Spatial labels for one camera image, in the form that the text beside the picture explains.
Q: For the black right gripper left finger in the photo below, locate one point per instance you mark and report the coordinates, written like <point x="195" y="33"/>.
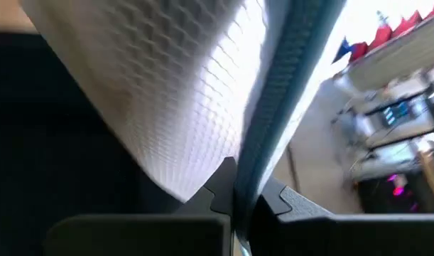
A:
<point x="142" y="236"/>

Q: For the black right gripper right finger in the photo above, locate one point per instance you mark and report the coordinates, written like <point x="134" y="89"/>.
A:
<point x="344" y="236"/>

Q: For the clear pouch with blue zipper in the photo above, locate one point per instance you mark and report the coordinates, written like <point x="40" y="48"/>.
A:
<point x="188" y="89"/>

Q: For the glass computer case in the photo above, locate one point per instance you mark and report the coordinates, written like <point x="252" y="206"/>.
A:
<point x="397" y="193"/>

